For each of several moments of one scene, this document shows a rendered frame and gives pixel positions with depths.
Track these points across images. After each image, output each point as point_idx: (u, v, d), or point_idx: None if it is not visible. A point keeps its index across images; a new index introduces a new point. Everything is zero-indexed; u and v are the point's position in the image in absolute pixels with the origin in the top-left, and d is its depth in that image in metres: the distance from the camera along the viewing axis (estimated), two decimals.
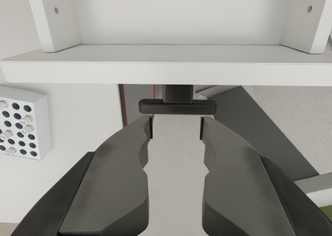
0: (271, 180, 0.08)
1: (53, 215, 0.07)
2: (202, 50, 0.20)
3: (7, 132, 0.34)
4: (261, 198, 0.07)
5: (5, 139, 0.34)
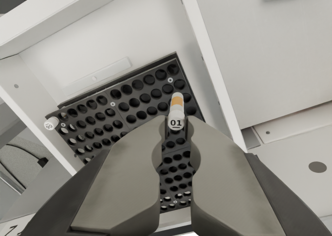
0: (256, 177, 0.08)
1: (66, 209, 0.07)
2: (53, 27, 0.22)
3: None
4: (247, 195, 0.07)
5: None
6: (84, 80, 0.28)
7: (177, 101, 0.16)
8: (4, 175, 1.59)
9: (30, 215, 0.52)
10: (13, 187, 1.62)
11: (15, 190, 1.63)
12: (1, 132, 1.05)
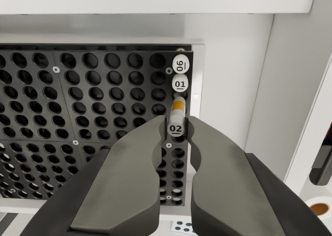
0: (256, 177, 0.08)
1: (65, 210, 0.07)
2: (269, 113, 0.20)
3: None
4: (248, 195, 0.07)
5: None
6: (199, 84, 0.22)
7: None
8: None
9: None
10: None
11: None
12: None
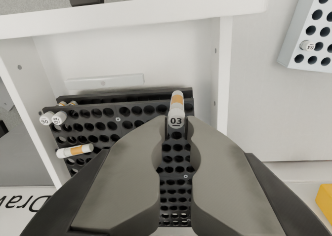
0: (256, 177, 0.08)
1: (66, 209, 0.07)
2: None
3: None
4: (247, 195, 0.07)
5: None
6: (92, 81, 0.27)
7: None
8: None
9: None
10: None
11: None
12: None
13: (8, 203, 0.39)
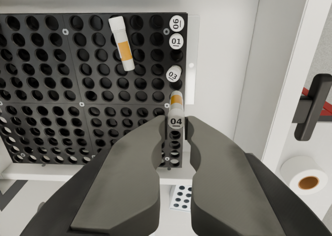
0: (256, 177, 0.08)
1: (66, 209, 0.07)
2: (258, 77, 0.22)
3: None
4: (247, 195, 0.07)
5: None
6: (194, 53, 0.24)
7: None
8: None
9: None
10: None
11: None
12: None
13: None
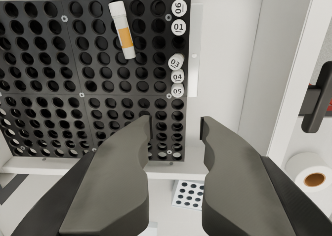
0: (271, 180, 0.08)
1: (53, 215, 0.07)
2: (263, 66, 0.21)
3: (179, 83, 0.20)
4: (261, 198, 0.07)
5: (180, 95, 0.19)
6: (197, 43, 0.23)
7: (179, 19, 0.18)
8: None
9: None
10: None
11: None
12: None
13: None
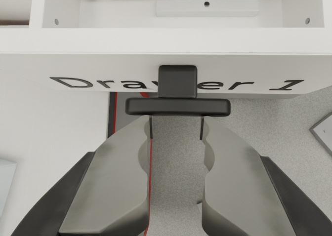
0: (271, 180, 0.08)
1: (53, 215, 0.07)
2: None
3: None
4: (261, 198, 0.07)
5: None
6: (220, 7, 0.21)
7: None
8: None
9: None
10: None
11: None
12: None
13: None
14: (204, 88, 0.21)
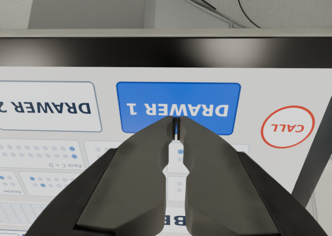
0: (249, 175, 0.08)
1: (72, 207, 0.07)
2: None
3: None
4: (241, 193, 0.07)
5: None
6: None
7: None
8: None
9: None
10: None
11: None
12: None
13: None
14: None
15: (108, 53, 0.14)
